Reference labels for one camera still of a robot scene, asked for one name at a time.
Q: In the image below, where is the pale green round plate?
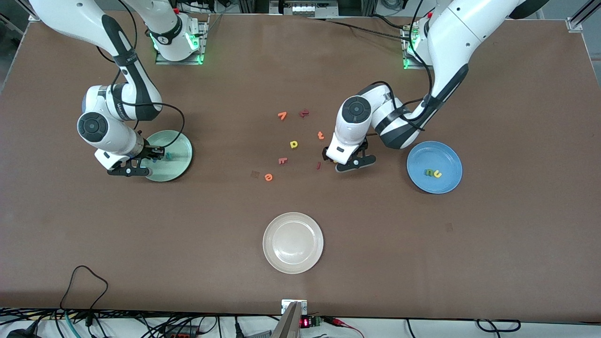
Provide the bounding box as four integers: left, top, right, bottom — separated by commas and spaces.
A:
141, 130, 193, 183

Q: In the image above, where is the blue round plate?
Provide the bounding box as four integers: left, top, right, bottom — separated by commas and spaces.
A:
407, 141, 463, 194

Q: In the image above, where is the cream white round plate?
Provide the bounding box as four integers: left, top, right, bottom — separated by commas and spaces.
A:
262, 212, 324, 274

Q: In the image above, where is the silver power strip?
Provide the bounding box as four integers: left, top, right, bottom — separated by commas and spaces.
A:
269, 0, 339, 18

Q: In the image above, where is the red clip lead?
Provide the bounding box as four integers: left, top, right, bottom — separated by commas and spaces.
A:
323, 317, 364, 338

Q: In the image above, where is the left arm wrist camera box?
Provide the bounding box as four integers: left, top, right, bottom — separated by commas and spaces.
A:
335, 156, 377, 173

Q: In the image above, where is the arm wrist camera box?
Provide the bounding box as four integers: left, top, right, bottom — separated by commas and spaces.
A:
335, 156, 377, 173
107, 164, 150, 178

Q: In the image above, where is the right arm wrist camera box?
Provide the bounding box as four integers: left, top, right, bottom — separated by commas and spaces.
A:
107, 164, 150, 178

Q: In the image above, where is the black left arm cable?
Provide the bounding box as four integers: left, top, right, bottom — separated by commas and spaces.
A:
366, 0, 439, 137

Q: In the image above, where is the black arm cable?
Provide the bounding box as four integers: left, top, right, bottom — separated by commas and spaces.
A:
366, 0, 439, 137
96, 0, 138, 64

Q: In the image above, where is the left arm aluminium base mount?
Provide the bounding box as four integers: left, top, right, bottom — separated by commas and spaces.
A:
401, 21, 435, 71

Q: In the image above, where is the right arm aluminium base mount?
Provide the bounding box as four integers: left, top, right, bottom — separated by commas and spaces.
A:
149, 14, 209, 65

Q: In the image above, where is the thin black looped cable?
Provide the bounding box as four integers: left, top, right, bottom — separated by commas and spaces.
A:
60, 265, 109, 327

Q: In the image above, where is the black cable across table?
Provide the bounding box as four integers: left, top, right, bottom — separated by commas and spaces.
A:
308, 13, 416, 40

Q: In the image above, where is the black right arm upper cable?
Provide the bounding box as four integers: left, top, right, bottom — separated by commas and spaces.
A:
96, 0, 138, 64

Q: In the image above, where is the silver mount bracket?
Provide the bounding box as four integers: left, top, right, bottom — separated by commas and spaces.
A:
281, 299, 308, 315

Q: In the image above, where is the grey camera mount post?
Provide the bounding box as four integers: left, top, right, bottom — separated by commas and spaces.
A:
271, 300, 303, 338

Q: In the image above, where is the black looped floor cable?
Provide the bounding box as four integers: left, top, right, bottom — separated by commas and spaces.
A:
477, 319, 522, 333

